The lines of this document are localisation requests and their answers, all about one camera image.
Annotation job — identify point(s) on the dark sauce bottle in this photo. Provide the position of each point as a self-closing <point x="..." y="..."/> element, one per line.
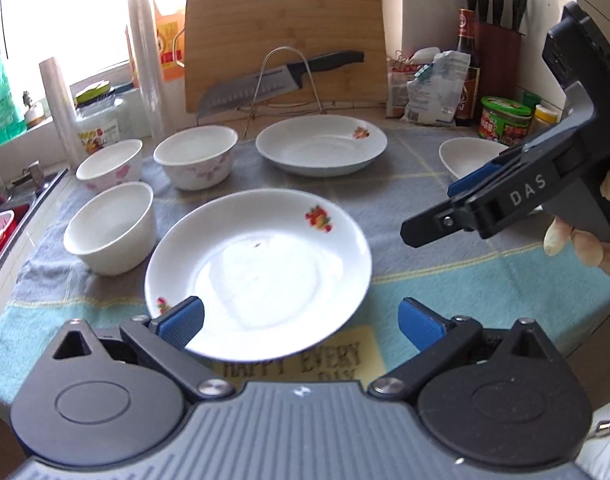
<point x="467" y="95"/>

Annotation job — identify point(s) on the yellow-lid spice jar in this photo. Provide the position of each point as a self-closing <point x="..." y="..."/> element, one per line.
<point x="545" y="120"/>

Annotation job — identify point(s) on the plain white bowl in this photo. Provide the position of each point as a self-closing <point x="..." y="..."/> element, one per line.
<point x="110" y="240"/>

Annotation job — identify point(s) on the white pink-floral bowl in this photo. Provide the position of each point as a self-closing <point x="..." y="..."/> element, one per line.
<point x="195" y="165"/>
<point x="110" y="167"/>

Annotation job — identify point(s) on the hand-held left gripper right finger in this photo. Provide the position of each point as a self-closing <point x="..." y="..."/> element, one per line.
<point x="420" y="322"/>

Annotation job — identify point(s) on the bamboo cutting board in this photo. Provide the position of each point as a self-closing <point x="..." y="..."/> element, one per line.
<point x="285" y="20"/>

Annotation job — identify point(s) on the white fruit-print plate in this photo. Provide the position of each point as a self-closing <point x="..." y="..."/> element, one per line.
<point x="315" y="147"/>
<point x="265" y="280"/>

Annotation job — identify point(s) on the steel sink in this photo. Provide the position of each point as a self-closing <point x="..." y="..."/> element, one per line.
<point x="32" y="205"/>

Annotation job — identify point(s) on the metal faucet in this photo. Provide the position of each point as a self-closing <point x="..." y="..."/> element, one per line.
<point x="30" y="172"/>

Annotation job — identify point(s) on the white garment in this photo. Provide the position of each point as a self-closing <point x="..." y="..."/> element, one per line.
<point x="607" y="450"/>

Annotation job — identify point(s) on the green-lid jar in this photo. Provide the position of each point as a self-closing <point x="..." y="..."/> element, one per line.
<point x="505" y="120"/>

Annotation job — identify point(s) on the orange bottle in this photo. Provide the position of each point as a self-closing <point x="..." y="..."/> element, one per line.
<point x="170" y="35"/>

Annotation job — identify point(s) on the small figurine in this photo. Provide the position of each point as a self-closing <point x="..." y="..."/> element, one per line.
<point x="33" y="110"/>

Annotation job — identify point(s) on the dark red knife block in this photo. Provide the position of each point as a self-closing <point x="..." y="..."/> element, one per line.
<point x="500" y="70"/>

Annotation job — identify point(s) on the person's right hand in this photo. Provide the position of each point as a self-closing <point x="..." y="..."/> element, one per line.
<point x="560" y="242"/>

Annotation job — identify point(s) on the green plastic bag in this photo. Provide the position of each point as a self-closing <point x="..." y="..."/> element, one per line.
<point x="0" y="100"/>

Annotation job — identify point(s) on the tall plastic wrap roll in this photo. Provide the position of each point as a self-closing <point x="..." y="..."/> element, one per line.
<point x="146" y="60"/>

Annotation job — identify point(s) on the red white packet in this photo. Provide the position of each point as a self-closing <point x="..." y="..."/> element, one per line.
<point x="397" y="90"/>

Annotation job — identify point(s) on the glass jar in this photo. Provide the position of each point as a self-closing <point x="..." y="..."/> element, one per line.
<point x="102" y="127"/>

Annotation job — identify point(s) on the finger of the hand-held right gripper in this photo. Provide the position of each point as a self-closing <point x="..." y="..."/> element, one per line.
<point x="477" y="175"/>
<point x="430" y="225"/>

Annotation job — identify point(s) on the grey blue dish mat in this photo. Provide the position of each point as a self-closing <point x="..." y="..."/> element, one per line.
<point x="425" y="280"/>

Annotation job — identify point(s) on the green-lid spice bottle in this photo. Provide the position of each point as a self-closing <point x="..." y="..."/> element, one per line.
<point x="531" y="100"/>

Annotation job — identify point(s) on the white plastic bag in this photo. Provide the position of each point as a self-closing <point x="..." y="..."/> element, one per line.
<point x="437" y="95"/>

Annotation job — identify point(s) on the short plastic wrap roll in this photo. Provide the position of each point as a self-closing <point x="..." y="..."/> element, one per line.
<point x="57" y="105"/>

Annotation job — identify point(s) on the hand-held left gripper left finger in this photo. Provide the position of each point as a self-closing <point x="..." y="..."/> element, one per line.
<point x="182" y="320"/>

